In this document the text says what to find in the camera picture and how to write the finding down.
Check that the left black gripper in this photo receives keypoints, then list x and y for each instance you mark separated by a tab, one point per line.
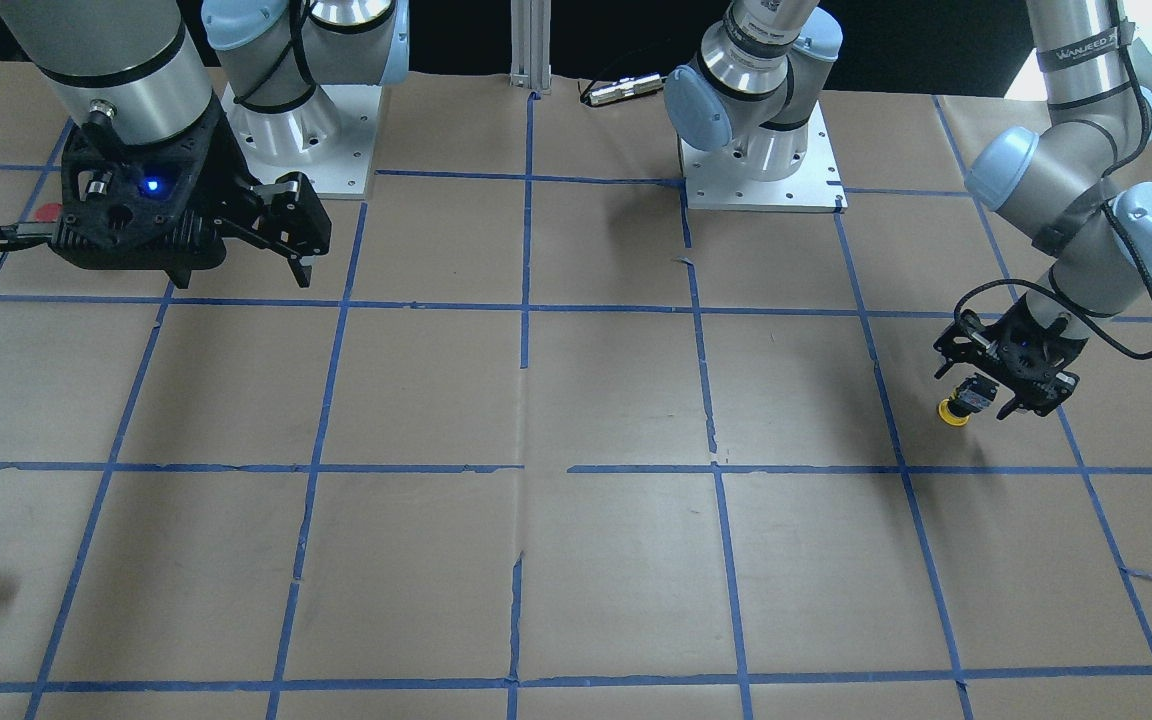
978	394

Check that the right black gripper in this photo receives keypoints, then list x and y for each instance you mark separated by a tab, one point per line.
227	176

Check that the yellow push button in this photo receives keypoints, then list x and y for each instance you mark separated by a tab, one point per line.
974	395

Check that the red push button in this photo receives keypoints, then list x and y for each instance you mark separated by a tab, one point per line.
47	213

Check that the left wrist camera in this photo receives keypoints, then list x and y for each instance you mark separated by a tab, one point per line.
970	327

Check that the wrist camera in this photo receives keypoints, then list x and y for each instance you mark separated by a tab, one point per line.
134	215
970	327

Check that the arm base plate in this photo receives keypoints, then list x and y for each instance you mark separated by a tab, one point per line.
332	139
794	171

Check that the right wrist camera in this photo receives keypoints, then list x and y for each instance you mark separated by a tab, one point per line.
134	215

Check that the aluminium frame post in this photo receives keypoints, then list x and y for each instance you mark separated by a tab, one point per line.
531	23

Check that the metal cable connector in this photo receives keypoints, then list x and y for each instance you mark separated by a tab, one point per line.
622	90

